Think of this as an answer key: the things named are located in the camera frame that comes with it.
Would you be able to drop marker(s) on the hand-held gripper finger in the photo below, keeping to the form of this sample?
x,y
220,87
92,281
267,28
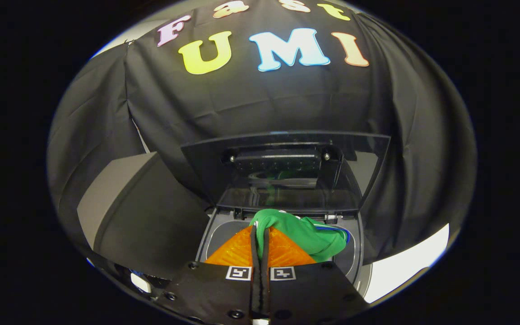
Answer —
x,y
265,271
254,271

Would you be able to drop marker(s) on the dark grey cabinet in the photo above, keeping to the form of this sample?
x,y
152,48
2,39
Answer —
x,y
151,225

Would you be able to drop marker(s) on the green polo shirt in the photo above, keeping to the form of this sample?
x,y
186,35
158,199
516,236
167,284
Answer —
x,y
307,234

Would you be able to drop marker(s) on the black backdrop cloth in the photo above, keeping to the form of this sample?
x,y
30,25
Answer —
x,y
264,104

